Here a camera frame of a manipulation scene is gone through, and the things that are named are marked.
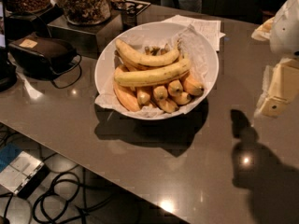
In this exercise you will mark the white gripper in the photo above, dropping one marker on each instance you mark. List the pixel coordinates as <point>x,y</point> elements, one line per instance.
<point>286,28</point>

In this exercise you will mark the long yellow banana front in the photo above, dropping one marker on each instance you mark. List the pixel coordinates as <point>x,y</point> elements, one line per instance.
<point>155,76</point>

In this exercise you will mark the long yellow banana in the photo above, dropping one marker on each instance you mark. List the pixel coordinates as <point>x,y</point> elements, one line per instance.
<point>155,76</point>
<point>133,56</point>

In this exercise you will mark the banana right end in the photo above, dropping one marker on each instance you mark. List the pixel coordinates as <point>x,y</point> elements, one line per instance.
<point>192,85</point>

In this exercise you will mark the white bowl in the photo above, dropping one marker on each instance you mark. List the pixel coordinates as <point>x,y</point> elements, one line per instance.
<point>112,62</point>

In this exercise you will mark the small banana right lower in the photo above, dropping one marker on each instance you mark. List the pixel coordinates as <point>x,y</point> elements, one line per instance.
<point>182,99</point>

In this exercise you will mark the small banana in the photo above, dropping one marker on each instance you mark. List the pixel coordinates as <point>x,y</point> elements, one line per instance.
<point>160,92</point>
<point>182,99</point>
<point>143,95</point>
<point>168,105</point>
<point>175,88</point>

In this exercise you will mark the small banana upper middle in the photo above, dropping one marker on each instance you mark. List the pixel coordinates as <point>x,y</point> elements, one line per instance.
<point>175,88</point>

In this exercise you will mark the small banana bottom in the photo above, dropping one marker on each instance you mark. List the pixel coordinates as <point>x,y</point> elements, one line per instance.
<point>168,105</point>

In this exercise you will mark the long yellow banana rear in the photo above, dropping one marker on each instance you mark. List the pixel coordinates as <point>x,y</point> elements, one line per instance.
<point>133,56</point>

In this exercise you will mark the orange banana left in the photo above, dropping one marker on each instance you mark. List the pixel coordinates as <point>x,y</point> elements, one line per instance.
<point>126,97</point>

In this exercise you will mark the white paper sheet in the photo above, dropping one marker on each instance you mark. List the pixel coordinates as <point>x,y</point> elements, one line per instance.
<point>211,30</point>

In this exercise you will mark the person in background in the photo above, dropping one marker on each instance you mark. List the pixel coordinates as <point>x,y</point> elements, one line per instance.
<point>243,10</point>

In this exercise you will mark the black tray with items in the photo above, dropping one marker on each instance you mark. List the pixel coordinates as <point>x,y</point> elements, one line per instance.
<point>132,7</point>

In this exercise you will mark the dark metal stand block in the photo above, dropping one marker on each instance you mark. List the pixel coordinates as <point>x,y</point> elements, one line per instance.
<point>88,40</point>

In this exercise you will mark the glass jar of granola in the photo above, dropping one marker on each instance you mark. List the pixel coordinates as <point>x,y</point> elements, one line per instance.
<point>86,12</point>

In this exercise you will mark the black device with label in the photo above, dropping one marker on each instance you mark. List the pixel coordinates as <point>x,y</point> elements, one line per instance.
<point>42,57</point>

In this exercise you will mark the blue white box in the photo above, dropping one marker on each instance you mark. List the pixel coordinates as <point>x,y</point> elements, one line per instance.
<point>20,172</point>

